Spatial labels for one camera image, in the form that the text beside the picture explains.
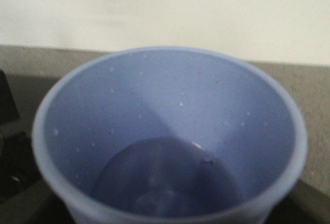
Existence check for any black glass gas stove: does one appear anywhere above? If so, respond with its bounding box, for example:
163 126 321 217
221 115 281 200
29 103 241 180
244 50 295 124
1 70 42 205

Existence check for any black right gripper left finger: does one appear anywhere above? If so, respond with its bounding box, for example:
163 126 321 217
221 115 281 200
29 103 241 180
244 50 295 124
1 192 72 223

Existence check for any blue ribbed plastic cup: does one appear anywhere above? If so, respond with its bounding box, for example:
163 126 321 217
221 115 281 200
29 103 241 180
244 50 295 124
32 46 308 223

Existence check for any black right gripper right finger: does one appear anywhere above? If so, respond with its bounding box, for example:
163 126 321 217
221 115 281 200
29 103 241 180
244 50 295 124
266 180 329 223

